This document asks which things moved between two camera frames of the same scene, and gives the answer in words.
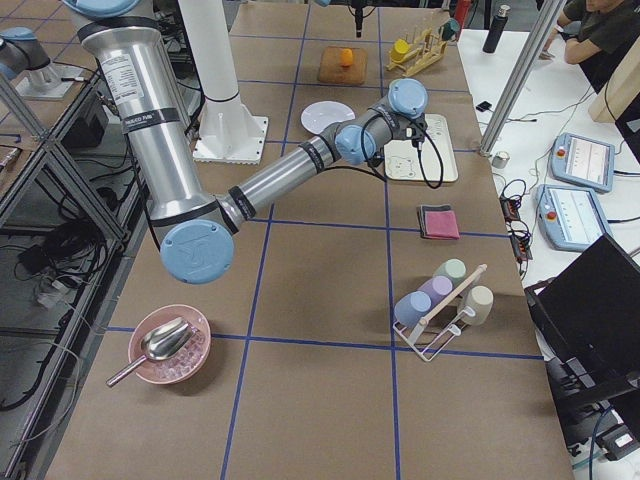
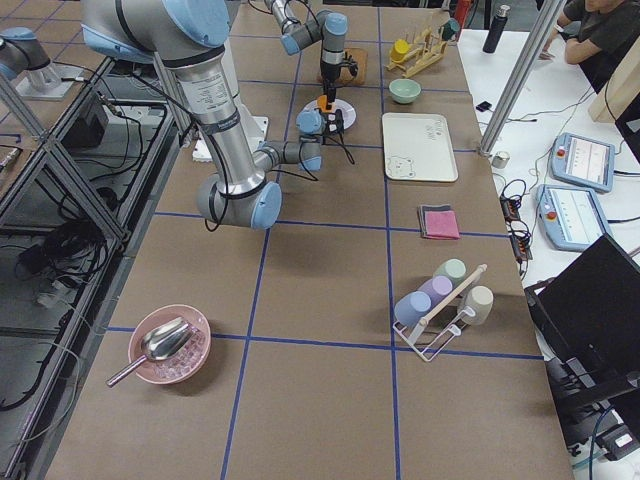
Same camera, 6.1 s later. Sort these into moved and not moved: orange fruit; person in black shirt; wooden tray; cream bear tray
Moved: orange fruit
Not moved: person in black shirt; cream bear tray; wooden tray
